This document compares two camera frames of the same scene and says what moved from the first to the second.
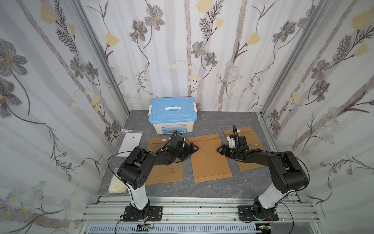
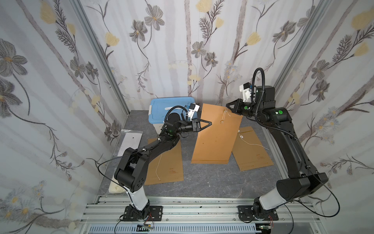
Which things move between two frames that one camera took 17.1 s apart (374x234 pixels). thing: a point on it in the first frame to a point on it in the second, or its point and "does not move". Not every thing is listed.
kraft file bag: [162, 173] does not move
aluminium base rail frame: [293, 217] does not move
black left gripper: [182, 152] to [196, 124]
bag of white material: [117, 185] does not move
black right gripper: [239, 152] to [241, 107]
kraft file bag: [208, 164] to [215, 144]
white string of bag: [156, 173] does not move
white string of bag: [201, 151] to [222, 121]
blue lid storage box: [169, 114] does not move
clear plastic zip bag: [128, 140] does not move
